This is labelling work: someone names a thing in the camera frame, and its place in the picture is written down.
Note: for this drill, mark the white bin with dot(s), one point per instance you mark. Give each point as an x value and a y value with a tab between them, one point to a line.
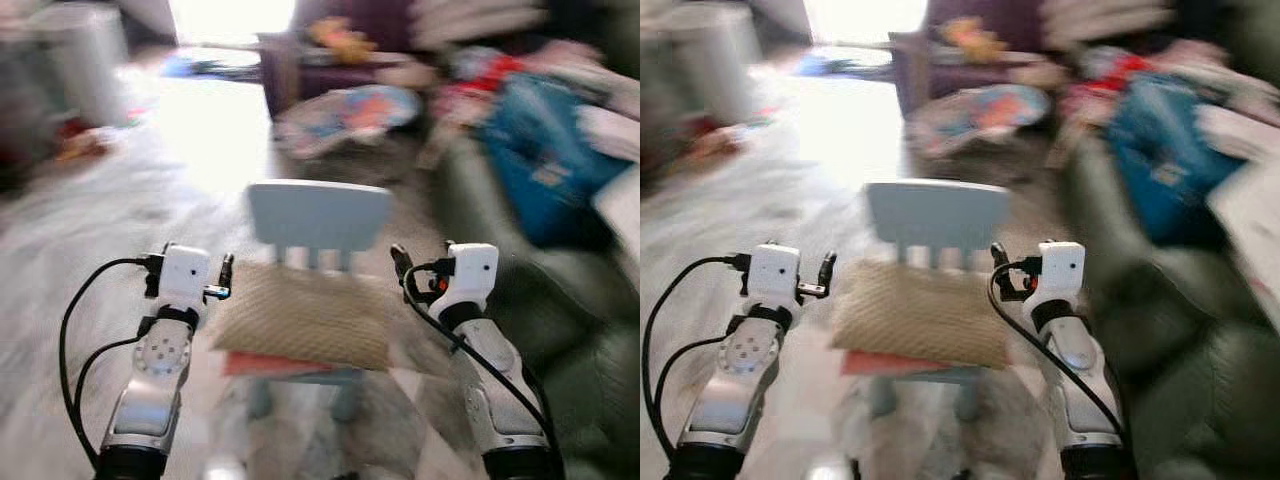
85	65
712	65

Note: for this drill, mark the blue bag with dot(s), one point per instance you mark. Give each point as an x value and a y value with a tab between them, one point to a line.
545	160
1165	160

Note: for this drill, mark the purple armchair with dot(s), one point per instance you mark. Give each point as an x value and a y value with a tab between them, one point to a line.
300	75
930	70

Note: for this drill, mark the light blue child chair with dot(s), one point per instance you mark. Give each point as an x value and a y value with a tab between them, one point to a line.
938	215
320	215

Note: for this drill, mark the red cloth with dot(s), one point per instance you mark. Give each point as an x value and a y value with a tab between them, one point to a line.
1115	75
490	75

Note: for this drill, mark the green leather sofa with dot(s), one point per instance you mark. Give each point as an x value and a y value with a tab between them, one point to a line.
560	340
1190	360

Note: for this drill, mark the striped white blanket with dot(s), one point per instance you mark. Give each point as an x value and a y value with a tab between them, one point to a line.
1105	22

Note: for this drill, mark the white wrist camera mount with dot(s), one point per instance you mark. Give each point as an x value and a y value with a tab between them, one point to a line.
1062	268
186	275
773	273
474	272

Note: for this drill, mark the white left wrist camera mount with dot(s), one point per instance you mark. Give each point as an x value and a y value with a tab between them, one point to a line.
186	275
773	273

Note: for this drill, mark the flat red cushion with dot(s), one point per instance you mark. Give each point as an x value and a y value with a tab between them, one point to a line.
875	362
260	364

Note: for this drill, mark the round colourful cushion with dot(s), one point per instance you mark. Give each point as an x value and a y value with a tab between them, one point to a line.
980	112
350	115

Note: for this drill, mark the beige dotted pillow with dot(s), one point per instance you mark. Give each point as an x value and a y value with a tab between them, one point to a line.
920	312
305	315

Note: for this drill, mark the yellow plush toy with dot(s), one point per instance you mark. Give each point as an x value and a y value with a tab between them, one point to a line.
340	40
972	40

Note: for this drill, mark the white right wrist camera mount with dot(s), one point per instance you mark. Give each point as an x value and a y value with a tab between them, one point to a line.
1062	268
474	272

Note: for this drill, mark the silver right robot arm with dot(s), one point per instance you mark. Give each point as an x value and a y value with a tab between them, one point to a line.
1078	385
498	390

